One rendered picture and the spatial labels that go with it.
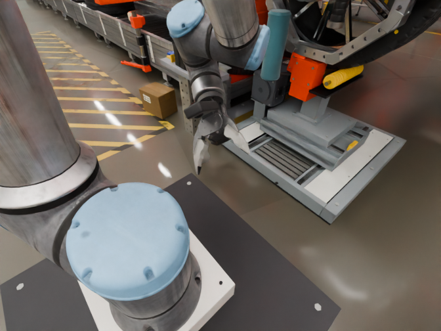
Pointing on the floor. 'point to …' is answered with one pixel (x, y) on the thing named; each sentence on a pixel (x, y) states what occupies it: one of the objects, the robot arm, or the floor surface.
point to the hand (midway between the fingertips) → (220, 165)
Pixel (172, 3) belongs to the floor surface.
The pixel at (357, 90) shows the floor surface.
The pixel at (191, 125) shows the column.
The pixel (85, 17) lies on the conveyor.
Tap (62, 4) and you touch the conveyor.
